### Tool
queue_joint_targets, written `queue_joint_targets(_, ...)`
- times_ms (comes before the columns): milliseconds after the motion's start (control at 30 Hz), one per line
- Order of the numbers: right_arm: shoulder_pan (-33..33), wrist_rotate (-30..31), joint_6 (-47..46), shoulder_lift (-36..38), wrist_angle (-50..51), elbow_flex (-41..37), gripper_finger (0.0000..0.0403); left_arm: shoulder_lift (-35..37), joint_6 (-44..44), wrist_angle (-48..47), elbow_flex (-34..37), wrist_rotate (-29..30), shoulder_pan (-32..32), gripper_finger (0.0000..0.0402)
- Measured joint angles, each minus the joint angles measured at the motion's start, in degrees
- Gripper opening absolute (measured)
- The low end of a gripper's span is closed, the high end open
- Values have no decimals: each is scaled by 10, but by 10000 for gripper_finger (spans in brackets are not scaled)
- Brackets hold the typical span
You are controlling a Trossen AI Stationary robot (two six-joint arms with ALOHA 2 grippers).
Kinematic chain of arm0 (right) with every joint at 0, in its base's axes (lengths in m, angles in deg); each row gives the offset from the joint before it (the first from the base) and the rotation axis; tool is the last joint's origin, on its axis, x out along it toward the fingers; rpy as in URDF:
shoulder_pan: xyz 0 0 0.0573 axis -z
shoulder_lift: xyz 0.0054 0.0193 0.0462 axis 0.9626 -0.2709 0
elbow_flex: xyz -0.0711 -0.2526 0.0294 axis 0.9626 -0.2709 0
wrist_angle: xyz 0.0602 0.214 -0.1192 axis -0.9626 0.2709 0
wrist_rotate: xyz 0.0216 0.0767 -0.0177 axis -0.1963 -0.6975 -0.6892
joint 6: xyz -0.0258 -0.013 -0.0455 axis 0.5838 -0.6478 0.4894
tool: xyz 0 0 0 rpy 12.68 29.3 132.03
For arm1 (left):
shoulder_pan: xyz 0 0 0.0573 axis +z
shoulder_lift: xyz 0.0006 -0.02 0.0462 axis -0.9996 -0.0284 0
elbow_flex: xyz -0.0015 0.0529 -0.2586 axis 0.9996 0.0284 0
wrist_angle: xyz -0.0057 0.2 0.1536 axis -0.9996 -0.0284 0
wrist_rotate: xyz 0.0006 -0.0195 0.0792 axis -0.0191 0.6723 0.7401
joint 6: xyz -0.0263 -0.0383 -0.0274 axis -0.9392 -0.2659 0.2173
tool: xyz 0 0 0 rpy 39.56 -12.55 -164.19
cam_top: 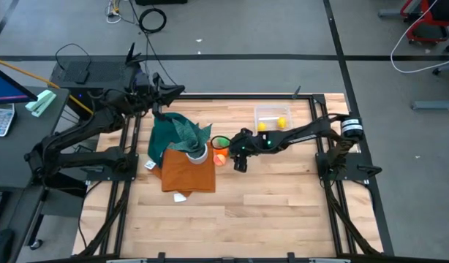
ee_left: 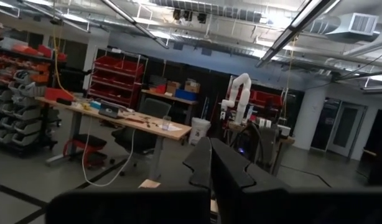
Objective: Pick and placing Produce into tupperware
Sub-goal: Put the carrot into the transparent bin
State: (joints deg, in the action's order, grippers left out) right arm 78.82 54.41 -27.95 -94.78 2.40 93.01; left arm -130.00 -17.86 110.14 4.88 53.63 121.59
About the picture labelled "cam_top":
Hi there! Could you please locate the coiled black cable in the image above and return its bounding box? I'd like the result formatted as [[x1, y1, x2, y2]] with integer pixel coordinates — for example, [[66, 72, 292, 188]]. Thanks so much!
[[138, 7, 167, 34]]

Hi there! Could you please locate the grey desk calculator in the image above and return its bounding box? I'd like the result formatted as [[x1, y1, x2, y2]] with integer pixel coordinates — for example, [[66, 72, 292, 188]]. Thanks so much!
[[0, 103, 16, 138]]

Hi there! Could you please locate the clear plastic tupperware container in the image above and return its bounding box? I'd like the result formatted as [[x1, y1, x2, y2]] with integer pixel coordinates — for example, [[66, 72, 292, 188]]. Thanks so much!
[[253, 104, 293, 133]]

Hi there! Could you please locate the green snake plant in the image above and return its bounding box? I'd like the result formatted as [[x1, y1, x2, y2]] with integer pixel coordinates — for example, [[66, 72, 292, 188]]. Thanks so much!
[[167, 118, 214, 154]]

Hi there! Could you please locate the mint green stapler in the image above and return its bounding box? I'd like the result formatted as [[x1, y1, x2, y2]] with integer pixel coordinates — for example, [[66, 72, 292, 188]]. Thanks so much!
[[25, 89, 58, 118]]

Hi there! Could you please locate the black antenna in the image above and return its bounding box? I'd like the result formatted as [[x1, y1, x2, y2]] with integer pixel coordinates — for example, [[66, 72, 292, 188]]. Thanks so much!
[[124, 42, 147, 69]]

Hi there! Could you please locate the computer monitor blue screen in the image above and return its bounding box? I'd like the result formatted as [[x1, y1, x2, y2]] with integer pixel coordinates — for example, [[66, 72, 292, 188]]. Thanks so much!
[[0, 64, 39, 106]]

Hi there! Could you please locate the dark green cloth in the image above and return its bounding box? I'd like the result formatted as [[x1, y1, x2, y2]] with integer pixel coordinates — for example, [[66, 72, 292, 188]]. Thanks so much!
[[147, 112, 200, 167]]

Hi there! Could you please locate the small black flat device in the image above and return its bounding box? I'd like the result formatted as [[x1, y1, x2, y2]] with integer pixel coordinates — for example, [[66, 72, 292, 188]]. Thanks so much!
[[75, 69, 90, 85]]

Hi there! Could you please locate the black aluminium table frame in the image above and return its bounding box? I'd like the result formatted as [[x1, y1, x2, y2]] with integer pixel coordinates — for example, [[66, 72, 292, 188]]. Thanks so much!
[[78, 93, 396, 263]]

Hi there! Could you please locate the black computer case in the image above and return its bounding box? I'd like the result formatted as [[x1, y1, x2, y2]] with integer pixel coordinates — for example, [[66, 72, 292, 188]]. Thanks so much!
[[48, 54, 141, 110]]

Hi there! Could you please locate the red and black cart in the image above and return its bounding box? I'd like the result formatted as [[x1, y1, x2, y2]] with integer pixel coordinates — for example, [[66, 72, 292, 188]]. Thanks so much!
[[399, 0, 449, 45]]

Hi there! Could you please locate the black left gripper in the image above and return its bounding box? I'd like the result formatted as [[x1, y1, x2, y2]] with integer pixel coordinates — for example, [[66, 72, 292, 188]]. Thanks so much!
[[138, 72, 185, 109]]

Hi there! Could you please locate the white and yellow cable bunch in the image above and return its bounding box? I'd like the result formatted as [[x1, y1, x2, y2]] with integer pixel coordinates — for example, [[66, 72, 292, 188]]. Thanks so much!
[[105, 0, 124, 25]]

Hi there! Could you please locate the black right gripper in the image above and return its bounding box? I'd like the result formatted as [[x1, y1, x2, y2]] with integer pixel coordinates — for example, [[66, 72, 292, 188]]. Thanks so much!
[[211, 127, 264, 156]]

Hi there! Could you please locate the thin black cable loop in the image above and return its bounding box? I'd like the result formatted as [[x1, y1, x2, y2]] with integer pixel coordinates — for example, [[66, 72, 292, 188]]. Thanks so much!
[[55, 42, 92, 72]]

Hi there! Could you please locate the dark grey desk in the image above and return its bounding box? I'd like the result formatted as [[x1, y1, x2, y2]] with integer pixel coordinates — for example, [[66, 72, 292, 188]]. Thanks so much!
[[0, 85, 72, 263]]

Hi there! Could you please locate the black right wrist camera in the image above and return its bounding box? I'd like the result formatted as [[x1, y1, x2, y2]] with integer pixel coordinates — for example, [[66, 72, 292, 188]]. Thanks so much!
[[233, 155, 249, 173]]

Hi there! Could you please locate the black computer mouse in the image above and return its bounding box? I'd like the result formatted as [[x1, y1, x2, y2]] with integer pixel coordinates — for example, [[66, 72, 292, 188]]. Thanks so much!
[[0, 229, 15, 263]]

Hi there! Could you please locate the black cable bundle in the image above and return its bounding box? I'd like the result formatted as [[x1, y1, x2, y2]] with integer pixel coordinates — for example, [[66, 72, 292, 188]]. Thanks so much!
[[325, 182, 381, 256], [78, 180, 132, 256]]

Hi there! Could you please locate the grey chair base leg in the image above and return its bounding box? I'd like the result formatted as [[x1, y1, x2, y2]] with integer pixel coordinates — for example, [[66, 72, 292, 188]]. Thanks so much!
[[377, 9, 408, 19], [410, 98, 449, 111]]

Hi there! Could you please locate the white plant pot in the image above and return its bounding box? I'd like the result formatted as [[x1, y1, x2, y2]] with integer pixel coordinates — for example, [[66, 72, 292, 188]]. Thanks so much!
[[185, 142, 209, 165]]

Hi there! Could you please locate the orange-brown cloth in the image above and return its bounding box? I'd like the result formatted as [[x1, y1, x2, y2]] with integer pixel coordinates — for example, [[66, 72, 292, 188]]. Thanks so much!
[[151, 142, 216, 198]]

